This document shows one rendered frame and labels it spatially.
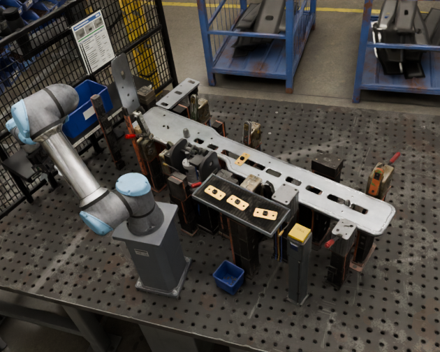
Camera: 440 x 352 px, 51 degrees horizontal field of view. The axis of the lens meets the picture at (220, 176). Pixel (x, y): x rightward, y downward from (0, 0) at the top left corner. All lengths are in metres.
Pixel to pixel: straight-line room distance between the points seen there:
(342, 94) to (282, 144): 1.66
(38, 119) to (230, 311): 1.09
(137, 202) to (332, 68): 3.19
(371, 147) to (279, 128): 0.54
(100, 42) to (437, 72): 2.81
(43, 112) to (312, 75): 3.19
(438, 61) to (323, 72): 0.98
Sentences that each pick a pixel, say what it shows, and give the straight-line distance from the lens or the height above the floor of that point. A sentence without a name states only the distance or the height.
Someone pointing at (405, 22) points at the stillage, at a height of 0.59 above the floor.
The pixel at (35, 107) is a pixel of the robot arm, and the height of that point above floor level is 1.63.
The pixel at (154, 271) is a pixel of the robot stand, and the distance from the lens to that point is 1.98.
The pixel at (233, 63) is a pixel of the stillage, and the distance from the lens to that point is 4.39.
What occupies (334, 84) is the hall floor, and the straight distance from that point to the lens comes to 4.35.
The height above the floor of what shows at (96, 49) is 1.26.
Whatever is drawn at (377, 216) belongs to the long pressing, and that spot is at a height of 1.00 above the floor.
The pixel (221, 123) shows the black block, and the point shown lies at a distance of 2.38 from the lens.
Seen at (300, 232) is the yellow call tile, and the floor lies 1.16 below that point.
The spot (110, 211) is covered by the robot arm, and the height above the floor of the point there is 1.30.
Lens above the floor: 2.49
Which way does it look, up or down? 46 degrees down
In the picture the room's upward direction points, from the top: 9 degrees counter-clockwise
